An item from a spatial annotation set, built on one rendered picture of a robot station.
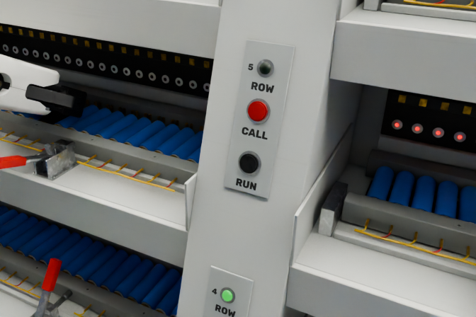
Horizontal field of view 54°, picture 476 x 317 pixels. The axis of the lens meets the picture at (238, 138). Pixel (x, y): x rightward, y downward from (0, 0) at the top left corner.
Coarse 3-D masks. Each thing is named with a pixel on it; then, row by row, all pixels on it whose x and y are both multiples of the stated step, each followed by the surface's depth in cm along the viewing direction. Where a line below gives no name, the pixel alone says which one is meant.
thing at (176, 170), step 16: (0, 112) 57; (0, 128) 55; (16, 128) 54; (32, 128) 53; (48, 128) 53; (64, 128) 53; (16, 144) 53; (80, 144) 51; (96, 144) 50; (112, 144) 50; (112, 160) 50; (128, 160) 48; (144, 160) 47; (160, 160) 47; (176, 160) 47; (128, 176) 47; (160, 176) 47; (176, 176) 46
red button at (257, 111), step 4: (252, 104) 36; (256, 104) 36; (260, 104) 36; (264, 104) 36; (248, 108) 37; (252, 108) 37; (256, 108) 36; (260, 108) 36; (264, 108) 36; (248, 112) 37; (252, 112) 37; (256, 112) 36; (260, 112) 36; (264, 112) 36; (252, 116) 37; (256, 116) 36; (260, 116) 36; (264, 116) 36; (256, 120) 37; (260, 120) 36
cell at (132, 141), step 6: (150, 126) 55; (156, 126) 56; (162, 126) 56; (138, 132) 54; (144, 132) 54; (150, 132) 54; (156, 132) 55; (132, 138) 52; (138, 138) 53; (144, 138) 53; (132, 144) 52; (138, 144) 52
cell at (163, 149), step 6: (180, 132) 54; (186, 132) 54; (192, 132) 55; (174, 138) 53; (180, 138) 53; (186, 138) 54; (162, 144) 51; (168, 144) 51; (174, 144) 52; (180, 144) 53; (156, 150) 50; (162, 150) 50; (168, 150) 51; (174, 150) 52
